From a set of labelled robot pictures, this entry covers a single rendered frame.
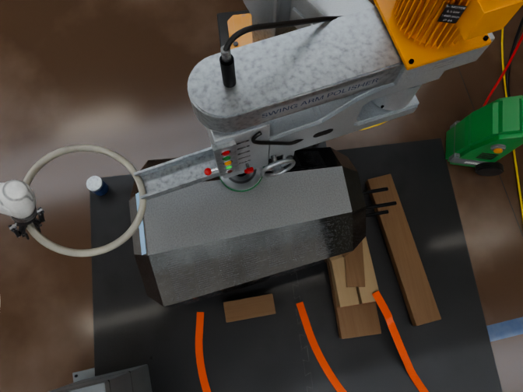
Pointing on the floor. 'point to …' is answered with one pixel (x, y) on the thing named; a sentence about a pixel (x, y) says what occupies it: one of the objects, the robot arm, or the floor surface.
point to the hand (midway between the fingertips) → (31, 230)
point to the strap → (316, 347)
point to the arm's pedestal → (110, 381)
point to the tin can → (96, 185)
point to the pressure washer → (486, 136)
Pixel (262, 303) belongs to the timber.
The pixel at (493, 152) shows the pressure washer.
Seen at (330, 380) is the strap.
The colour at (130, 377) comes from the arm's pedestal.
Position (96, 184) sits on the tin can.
